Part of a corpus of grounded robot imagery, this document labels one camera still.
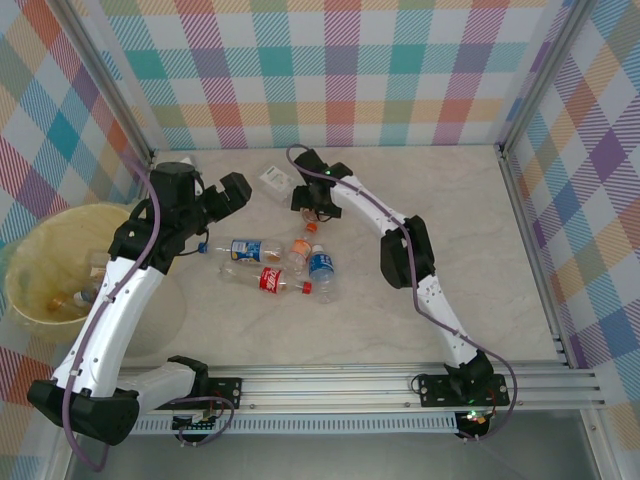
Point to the blue-cap blue-label clear bottle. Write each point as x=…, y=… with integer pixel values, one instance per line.
x=247, y=251

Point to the brown drink bottle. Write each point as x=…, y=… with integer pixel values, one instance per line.
x=310, y=215

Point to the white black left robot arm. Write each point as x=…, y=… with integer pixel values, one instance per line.
x=120, y=310

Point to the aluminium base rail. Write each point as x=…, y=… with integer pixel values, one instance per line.
x=325, y=387

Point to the red-label cola bottle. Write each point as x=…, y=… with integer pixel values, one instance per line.
x=272, y=280

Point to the aluminium side rail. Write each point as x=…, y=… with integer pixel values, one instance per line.
x=520, y=210

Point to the clear bottle orange label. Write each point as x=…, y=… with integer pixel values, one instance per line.
x=300, y=247

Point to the blue-label bottle white cap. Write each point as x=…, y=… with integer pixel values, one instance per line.
x=321, y=265

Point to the clear box green-white label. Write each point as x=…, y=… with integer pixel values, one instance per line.
x=275, y=180

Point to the small circuit board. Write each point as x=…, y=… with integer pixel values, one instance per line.
x=195, y=422
x=475, y=417

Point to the aluminium frame post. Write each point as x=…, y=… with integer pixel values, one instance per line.
x=107, y=80
x=545, y=75

